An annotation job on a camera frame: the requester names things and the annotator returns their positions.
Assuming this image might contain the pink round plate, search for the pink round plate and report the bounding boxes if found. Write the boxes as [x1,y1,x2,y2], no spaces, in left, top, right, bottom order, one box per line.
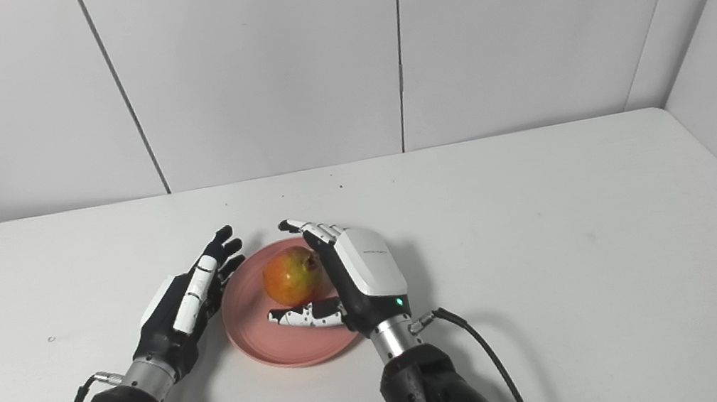
[212,229,366,379]

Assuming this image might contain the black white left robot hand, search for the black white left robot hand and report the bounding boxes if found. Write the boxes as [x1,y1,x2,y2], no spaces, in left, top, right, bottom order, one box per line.
[115,222,264,389]

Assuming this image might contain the red yellow apple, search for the red yellow apple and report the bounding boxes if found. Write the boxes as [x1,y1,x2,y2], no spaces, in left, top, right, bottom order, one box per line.
[258,242,328,312]

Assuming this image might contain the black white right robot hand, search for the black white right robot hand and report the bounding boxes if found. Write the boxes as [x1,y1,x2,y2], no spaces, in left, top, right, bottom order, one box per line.
[252,202,417,353]

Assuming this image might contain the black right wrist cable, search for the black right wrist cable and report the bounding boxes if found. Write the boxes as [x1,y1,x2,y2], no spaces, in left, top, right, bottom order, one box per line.
[407,295,534,402]

